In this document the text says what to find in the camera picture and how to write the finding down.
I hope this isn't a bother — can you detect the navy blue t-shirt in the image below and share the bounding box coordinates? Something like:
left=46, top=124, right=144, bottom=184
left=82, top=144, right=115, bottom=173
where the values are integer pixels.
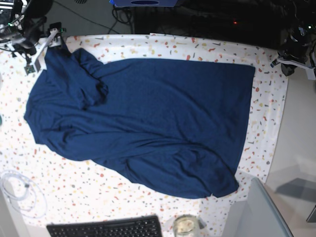
left=24, top=46, right=255, bottom=198

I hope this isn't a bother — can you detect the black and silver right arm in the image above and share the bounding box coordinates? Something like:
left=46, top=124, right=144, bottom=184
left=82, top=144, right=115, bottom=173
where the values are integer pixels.
left=0, top=0, right=66, bottom=55

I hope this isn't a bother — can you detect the grey monitor back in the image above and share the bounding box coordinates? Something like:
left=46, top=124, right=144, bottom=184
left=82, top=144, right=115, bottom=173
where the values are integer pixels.
left=222, top=178, right=293, bottom=237

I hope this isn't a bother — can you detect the clear glass jar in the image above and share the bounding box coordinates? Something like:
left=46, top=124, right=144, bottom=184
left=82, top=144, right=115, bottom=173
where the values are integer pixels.
left=173, top=215, right=200, bottom=237

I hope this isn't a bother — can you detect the coiled white cable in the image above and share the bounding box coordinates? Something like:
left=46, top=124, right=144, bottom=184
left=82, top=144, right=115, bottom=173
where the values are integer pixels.
left=0, top=169, right=48, bottom=219

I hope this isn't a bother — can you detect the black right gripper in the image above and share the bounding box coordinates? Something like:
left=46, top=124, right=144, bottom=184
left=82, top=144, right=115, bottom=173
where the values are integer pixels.
left=14, top=16, right=67, bottom=56

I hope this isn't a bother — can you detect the black computer keyboard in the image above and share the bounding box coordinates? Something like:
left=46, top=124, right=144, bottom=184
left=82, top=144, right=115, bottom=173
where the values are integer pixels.
left=46, top=215, right=162, bottom=237

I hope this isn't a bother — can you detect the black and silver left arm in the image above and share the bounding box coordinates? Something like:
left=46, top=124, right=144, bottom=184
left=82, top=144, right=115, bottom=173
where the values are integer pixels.
left=274, top=0, right=316, bottom=80

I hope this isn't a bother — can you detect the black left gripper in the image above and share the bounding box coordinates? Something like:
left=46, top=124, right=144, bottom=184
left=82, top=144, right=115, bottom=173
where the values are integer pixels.
left=277, top=27, right=314, bottom=77

